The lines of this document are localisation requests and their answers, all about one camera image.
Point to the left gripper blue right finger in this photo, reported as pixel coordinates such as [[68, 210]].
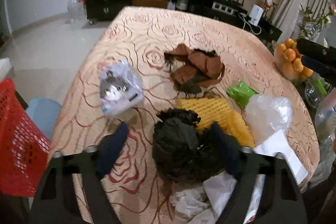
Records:
[[227, 151]]

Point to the light blue floor mat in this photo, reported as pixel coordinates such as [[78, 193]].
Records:
[[44, 113]]

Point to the glass bowl of oranges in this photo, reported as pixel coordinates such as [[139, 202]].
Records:
[[288, 62]]

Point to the black tv cabinet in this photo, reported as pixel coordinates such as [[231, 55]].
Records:
[[228, 11]]

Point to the red plastic mesh basket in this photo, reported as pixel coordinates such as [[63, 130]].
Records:
[[24, 149]]

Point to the white tissue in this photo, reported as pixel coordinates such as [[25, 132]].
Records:
[[191, 204]]

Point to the white router box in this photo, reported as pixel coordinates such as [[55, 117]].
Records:
[[255, 14]]

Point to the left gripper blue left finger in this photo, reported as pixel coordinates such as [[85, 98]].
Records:
[[109, 150]]

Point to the yellow foam fruit net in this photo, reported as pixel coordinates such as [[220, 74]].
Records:
[[209, 110]]

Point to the brown paper bag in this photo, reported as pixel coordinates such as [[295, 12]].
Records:
[[192, 70]]

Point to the black plastic bag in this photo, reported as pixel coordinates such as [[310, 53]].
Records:
[[180, 152]]

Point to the clear cat print packet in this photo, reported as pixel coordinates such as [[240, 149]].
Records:
[[120, 89]]

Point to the pink flowers in vase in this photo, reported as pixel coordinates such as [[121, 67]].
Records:
[[312, 20]]

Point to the clear plastic bag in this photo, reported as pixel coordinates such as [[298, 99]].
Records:
[[267, 115]]

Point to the green snack wrapper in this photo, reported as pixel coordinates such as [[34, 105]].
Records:
[[241, 93]]

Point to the large clear water jug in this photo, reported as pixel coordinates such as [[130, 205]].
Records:
[[76, 11]]

